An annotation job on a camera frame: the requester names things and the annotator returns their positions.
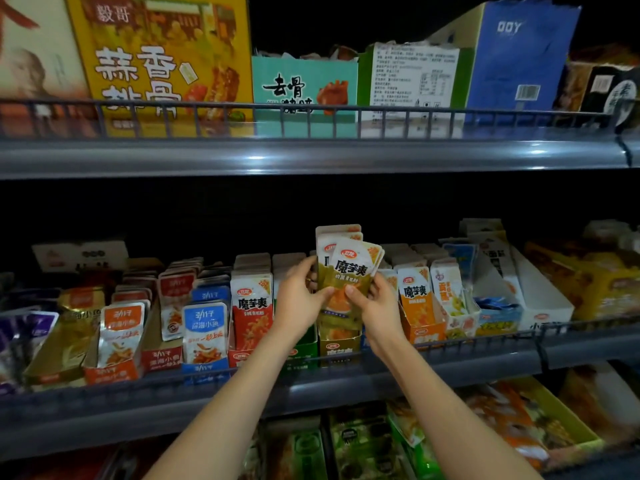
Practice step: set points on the person's right hand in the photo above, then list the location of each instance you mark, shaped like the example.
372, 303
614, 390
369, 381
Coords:
378, 317

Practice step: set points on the person's left hand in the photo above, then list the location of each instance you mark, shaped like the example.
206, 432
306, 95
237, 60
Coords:
300, 305

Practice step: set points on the handful of tan white-top packets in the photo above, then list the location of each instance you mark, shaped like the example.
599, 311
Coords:
350, 265

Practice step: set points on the grey metal store shelf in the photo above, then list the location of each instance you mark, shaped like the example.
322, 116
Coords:
300, 155

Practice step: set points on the person's right forearm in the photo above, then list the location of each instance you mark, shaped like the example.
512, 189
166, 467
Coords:
460, 420

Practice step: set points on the person's left forearm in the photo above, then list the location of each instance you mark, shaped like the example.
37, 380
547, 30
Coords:
225, 415

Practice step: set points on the row of snack display cartons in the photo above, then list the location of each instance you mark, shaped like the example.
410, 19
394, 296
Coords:
200, 325

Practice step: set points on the green snack packets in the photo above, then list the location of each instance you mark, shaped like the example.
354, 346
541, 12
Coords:
418, 445

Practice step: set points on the green orange display carton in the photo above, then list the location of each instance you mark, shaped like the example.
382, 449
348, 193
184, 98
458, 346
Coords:
295, 455

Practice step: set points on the pile of orange yellow packets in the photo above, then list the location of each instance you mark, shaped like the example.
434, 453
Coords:
510, 425

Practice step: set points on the yellow display carton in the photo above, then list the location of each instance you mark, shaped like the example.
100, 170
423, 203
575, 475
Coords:
590, 280

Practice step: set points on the green printed carton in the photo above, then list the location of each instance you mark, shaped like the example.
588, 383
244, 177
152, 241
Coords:
305, 85

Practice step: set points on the lime green display tray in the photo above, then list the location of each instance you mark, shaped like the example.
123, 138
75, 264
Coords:
575, 430

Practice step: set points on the white label carton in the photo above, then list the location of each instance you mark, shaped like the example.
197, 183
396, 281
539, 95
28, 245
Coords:
415, 80

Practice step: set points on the pile of red snack packets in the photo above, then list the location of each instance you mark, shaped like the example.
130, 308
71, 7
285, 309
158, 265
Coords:
65, 465

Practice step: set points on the orange yellow printed carton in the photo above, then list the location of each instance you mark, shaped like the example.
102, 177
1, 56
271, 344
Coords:
160, 55

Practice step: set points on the blue printed carton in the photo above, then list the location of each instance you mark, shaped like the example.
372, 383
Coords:
520, 50

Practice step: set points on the dark printed carton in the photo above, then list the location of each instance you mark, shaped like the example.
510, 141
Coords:
600, 90

